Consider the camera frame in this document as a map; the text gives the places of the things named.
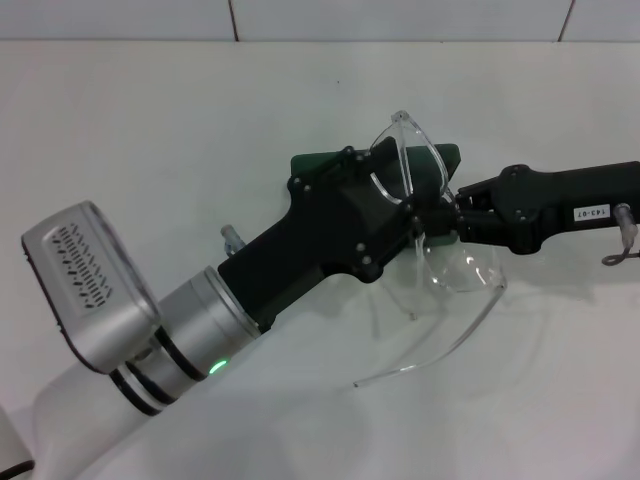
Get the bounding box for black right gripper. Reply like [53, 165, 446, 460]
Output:
[452, 159, 640, 255]

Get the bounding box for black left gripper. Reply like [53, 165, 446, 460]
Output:
[217, 137, 459, 332]

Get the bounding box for clear white glasses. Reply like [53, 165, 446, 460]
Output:
[352, 110, 510, 390]

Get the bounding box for green glasses case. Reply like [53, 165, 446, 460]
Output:
[287, 142, 462, 247]

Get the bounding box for silver right wrist connector plug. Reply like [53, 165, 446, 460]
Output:
[614, 201, 636, 252]

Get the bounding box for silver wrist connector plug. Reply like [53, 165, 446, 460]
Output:
[220, 224, 245, 257]
[614, 201, 636, 252]

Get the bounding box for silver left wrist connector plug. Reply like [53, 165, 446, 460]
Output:
[220, 224, 245, 257]

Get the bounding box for dark right wrist cable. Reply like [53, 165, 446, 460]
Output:
[601, 248, 640, 268]

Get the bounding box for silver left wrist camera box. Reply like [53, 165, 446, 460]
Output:
[20, 199, 163, 376]

